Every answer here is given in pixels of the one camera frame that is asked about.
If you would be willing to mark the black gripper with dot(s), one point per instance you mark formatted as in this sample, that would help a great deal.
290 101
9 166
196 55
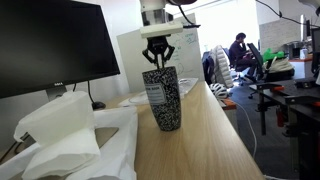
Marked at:
158 43

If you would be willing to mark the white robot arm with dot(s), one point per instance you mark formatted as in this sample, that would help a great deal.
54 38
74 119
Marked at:
153 10

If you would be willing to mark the black speckled mug cup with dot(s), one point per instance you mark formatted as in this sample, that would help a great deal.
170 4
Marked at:
163 100

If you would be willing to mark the white cup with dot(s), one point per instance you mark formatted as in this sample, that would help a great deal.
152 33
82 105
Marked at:
303 54

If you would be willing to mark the dark jacket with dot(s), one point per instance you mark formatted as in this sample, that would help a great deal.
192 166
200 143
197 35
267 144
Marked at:
207 68

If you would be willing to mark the white puffer jacket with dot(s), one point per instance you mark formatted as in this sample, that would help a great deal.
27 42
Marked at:
222 66

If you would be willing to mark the white bicycle helmet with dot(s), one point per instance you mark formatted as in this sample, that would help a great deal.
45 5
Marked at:
218 90

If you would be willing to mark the black computer mouse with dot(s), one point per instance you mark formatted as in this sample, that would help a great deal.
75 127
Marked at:
98 105

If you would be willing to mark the seated person in dark clothes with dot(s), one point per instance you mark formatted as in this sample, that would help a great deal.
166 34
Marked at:
238 51

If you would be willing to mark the small orange topped box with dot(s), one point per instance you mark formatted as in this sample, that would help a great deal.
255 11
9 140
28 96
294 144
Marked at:
228 104

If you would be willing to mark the white plastic sheet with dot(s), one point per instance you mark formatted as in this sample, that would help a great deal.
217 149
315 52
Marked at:
123 143

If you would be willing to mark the black office chair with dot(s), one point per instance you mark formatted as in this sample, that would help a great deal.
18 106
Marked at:
256 56

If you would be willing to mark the black computer monitor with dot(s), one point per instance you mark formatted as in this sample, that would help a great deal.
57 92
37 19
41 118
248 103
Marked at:
56 43

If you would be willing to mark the green plastic object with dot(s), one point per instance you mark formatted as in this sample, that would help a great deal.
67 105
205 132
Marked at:
271 55

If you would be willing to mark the white folded paper towel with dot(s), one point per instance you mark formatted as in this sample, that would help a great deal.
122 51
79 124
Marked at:
63 156
56 116

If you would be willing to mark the white bag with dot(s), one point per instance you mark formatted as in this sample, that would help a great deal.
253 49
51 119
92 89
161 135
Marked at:
280 65

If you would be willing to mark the black perforated table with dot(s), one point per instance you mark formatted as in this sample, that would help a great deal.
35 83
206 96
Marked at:
300 100

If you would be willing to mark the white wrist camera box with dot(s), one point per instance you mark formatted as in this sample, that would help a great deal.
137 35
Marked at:
161 30

